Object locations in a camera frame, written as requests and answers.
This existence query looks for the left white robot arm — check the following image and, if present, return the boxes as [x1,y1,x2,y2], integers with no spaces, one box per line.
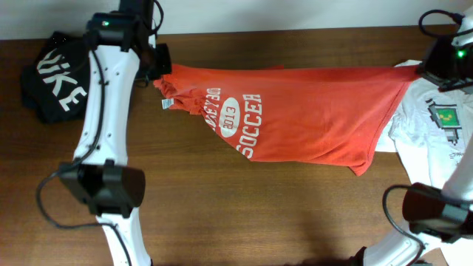
[58,1,171,265]

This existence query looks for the black Nike t-shirt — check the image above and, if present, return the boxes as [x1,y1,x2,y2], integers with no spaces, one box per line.
[20,32,90,123]

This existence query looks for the red orange soccer t-shirt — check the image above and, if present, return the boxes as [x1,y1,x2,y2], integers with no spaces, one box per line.
[154,64,418,176]

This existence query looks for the white graphic t-shirt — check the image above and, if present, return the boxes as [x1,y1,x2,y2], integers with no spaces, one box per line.
[374,59,473,266]

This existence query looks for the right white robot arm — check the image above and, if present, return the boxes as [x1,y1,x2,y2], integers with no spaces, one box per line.
[348,10,472,265]

